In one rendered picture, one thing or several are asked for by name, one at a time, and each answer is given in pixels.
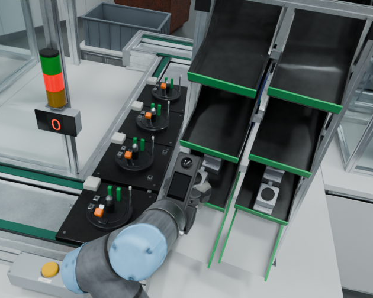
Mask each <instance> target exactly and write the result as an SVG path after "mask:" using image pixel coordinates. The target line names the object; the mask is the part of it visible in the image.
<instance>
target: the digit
mask: <svg viewBox="0 0 373 298"><path fill-rule="evenodd" d="M46 115H47V121H48V125H49V131H55V132H61V133H65V131H64V127H63V119H62V117H61V116H55V115H50V114H46Z"/></svg>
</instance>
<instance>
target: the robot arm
mask: <svg viewBox="0 0 373 298"><path fill-rule="evenodd" d="M200 163H201V158H200V157H199V156H195V155H192V154H188V153H185V152H182V151H180V152H179V153H178V156H177V159H176V162H175V165H174V167H173V170H172V174H171V176H170V177H169V178H167V179H166V180H165V184H164V186H163V189H164V191H163V192H164V193H165V195H164V196H162V199H161V200H158V201H157V202H155V203H153V204H152V205H151V206H149V207H148V208H147V209H146V210H145V211H144V212H143V213H142V214H141V215H140V216H139V217H138V218H137V219H136V220H135V221H133V222H132V223H130V224H128V225H126V226H124V227H122V228H119V229H117V230H115V231H113V232H111V233H109V234H106V235H104V236H103V237H100V238H97V239H95V240H93V241H91V242H86V243H84V244H82V245H81V246H80V247H79V248H77V249H75V250H73V251H71V252H70V253H68V254H67V255H66V256H65V258H64V260H63V262H62V266H61V276H62V280H63V283H64V285H65V286H66V288H67V289H68V290H69V291H72V292H73V293H74V294H87V293H89V294H90V295H91V296H92V298H149V296H148V295H147V293H146V292H145V290H144V288H143V287H142V285H141V284H140V283H139V281H142V280H145V279H147V278H148V277H150V276H151V275H152V274H153V273H154V271H156V270H157V269H158V268H159V267H160V266H161V265H162V263H163V261H164V259H165V257H166V255H167V253H168V252H169V251H170V249H171V248H172V246H173V245H174V243H175V242H176V240H177V239H178V237H179V236H183V235H184V234H185V235H187V234H188V232H189V231H190V229H191V228H192V226H193V224H194V221H195V217H196V212H197V208H196V206H197V205H198V209H199V210H200V209H201V208H202V207H203V205H204V203H206V202H208V201H209V199H210V196H211V186H210V184H209V182H208V181H205V182H204V183H202V185H200V186H196V187H195V188H193V185H194V182H195V178H196V176H197V173H198V169H199V166H200Z"/></svg>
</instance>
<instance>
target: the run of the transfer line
mask: <svg viewBox="0 0 373 298"><path fill-rule="evenodd" d="M193 41H194V40H193V39H189V38H182V37H176V36H172V35H166V34H159V33H153V32H149V31H143V30H138V32H137V33H136V34H135V35H134V37H133V38H132V39H131V40H130V41H129V42H128V43H127V45H126V46H125V47H124V48H123V49H122V57H123V66H128V67H135V68H139V69H145V70H146V69H147V68H148V66H149V64H150V63H151V61H155V62H157V61H159V62H160V64H163V65H165V71H166V70H168V71H172V72H178V73H184V74H187V72H188V70H189V68H190V65H191V56H192V46H193ZM271 76H272V73H269V76H268V79H267V81H266V84H265V87H264V90H263V92H266V89H267V87H268V84H269V81H270V78H271Z"/></svg>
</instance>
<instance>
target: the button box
mask: <svg viewBox="0 0 373 298"><path fill-rule="evenodd" d="M48 262H55V263H56V264H57V266H58V271H57V273H56V274H55V275H54V276H52V277H45V276H43V274H42V271H41V269H42V267H43V266H44V265H45V263H48ZM62 262H63V261H60V260H55V259H52V258H47V257H42V256H39V255H34V254H30V253H27V252H20V253H19V254H18V256H17V258H16V259H15V261H14V262H13V263H12V265H11V266H10V268H9V270H8V271H7V276H8V278H9V281H10V283H11V284H12V285H14V286H18V287H23V288H26V289H30V290H35V291H40V292H43V293H47V294H52V295H55V296H59V297H64V298H86V297H87V295H88V293H87V294H74V293H73V292H72V291H69V290H68V289H67V288H66V286H65V285H64V283H63V280H62V276H61V266H62Z"/></svg>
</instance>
